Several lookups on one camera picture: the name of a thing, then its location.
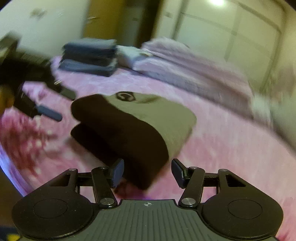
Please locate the white wardrobe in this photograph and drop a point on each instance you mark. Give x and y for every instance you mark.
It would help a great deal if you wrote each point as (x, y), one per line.
(245, 33)

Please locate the grey and brown sweater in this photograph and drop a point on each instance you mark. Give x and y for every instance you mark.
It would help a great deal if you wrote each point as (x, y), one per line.
(144, 130)

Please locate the left hand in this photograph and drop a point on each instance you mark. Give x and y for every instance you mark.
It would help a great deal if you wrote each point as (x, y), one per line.
(7, 99)

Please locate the grey checked cushion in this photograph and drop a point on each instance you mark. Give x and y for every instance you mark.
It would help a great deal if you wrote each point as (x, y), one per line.
(283, 115)

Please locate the folded lilac quilt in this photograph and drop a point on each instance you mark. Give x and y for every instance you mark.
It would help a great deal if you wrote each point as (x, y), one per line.
(175, 63)

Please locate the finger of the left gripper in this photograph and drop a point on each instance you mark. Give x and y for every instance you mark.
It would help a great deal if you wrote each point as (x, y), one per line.
(64, 91)
(47, 112)

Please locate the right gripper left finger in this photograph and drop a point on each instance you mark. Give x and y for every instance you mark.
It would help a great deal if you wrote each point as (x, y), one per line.
(104, 180)

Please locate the pink floral bed blanket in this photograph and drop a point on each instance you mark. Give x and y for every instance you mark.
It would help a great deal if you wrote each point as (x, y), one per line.
(35, 150)

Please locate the stack of folded jeans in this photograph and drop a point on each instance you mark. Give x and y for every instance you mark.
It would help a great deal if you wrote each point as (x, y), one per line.
(90, 56)

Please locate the wooden door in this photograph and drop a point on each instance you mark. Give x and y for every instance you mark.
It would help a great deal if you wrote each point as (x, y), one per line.
(102, 19)

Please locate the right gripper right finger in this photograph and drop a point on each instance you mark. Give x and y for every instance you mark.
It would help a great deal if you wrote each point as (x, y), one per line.
(191, 179)

